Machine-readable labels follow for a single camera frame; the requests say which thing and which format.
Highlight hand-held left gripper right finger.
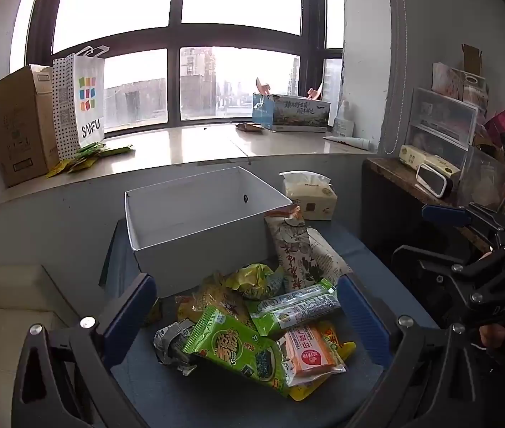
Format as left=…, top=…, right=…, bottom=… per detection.
left=336, top=273, right=478, bottom=428

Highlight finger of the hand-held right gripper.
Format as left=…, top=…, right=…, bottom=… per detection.
left=422, top=203, right=505, bottom=255
left=390, top=243, right=505, bottom=335

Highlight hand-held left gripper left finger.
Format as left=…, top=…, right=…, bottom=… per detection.
left=12, top=272, right=159, bottom=428

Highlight yellow snack packet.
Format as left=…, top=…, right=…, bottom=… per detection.
left=288, top=321, right=357, bottom=402

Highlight silver snack packet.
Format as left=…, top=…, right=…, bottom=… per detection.
left=153, top=321, right=200, bottom=377

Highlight orange and white snack packet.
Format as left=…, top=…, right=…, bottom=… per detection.
left=281, top=321, right=347, bottom=388

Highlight green and white wafer packet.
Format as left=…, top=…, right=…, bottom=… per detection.
left=247, top=279, right=341, bottom=338

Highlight clear round pastry packet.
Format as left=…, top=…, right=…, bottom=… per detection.
left=176, top=272, right=257, bottom=331

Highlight beige illustrated snack packet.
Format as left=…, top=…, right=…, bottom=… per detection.
left=265, top=205, right=353, bottom=292

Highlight green snack packet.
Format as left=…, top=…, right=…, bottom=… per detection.
left=182, top=305, right=291, bottom=397

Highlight yellow-green snack packet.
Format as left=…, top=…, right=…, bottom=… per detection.
left=223, top=263, right=286, bottom=300

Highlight white cardboard box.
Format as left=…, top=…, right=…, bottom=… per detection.
left=124, top=166, right=295, bottom=299

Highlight person's right hand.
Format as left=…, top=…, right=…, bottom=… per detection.
left=479, top=323, right=505, bottom=348

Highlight white desk clock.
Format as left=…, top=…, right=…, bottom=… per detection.
left=415, top=163, right=458, bottom=199

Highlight clear plastic container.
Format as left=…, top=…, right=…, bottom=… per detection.
left=457, top=145, right=505, bottom=212

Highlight pink packets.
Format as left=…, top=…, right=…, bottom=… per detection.
left=484, top=109, right=505, bottom=143

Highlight wooden side table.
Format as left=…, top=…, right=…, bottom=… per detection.
left=361, top=156, right=505, bottom=259

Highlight clear plastic drawer organizer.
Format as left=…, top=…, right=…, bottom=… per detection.
left=406, top=87, right=480, bottom=170

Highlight pink floral box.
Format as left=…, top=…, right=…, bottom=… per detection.
left=431, top=62, right=489, bottom=108

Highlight white tube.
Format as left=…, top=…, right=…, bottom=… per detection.
left=324, top=135, right=375, bottom=151

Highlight blue tablecloth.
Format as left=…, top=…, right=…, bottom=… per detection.
left=98, top=218, right=440, bottom=428

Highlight beige tissue box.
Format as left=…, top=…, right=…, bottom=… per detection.
left=279, top=170, right=339, bottom=222

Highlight brown cardboard piece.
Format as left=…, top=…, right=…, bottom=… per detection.
left=461, top=44, right=483, bottom=76

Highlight white sofa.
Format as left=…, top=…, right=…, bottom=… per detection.
left=0, top=264, right=75, bottom=428

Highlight white plastic bottle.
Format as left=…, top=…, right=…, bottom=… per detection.
left=333, top=100, right=355, bottom=139

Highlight pile of green sachets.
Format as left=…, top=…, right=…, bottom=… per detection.
left=46, top=142, right=135, bottom=179

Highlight blue printed tissue box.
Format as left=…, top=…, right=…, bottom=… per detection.
left=252, top=78, right=332, bottom=133

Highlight brown cardboard box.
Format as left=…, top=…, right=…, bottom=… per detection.
left=0, top=65, right=60, bottom=188

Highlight white dotted shopping bag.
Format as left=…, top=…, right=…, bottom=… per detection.
left=52, top=45, right=110, bottom=161

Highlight black window frame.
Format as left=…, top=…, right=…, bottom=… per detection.
left=25, top=0, right=346, bottom=134

